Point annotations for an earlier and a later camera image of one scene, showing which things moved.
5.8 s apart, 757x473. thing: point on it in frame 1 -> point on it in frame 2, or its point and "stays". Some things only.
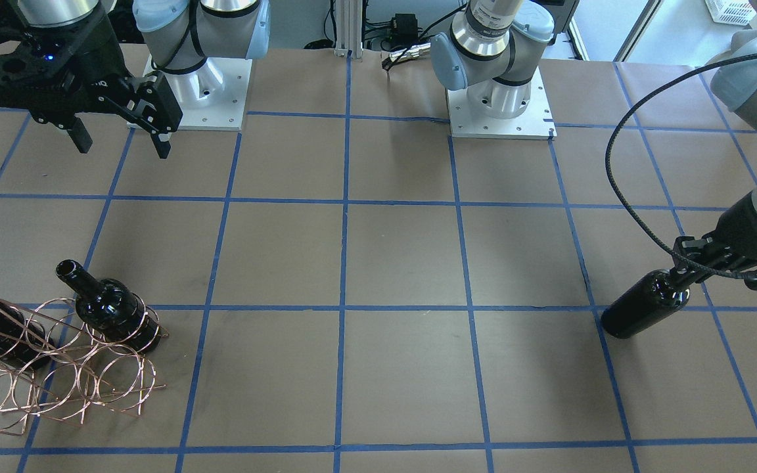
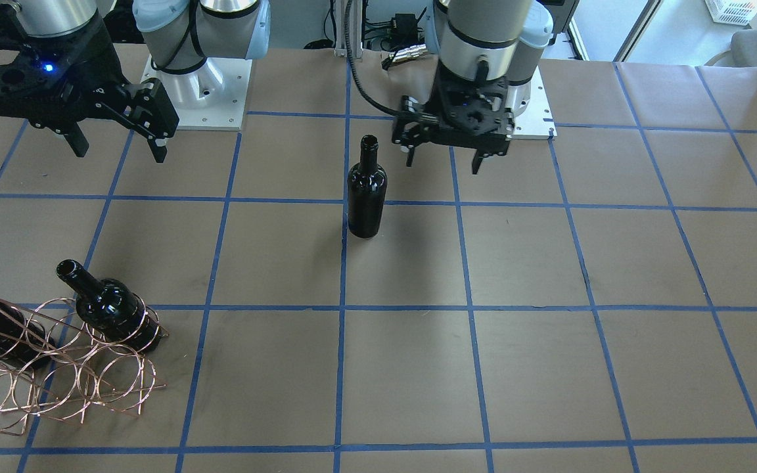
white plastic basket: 739,12 stays
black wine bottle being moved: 642,303 -> 367,192
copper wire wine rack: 25,364 stays
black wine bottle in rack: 111,310 stays
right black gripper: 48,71 stays
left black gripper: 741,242 -> 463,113
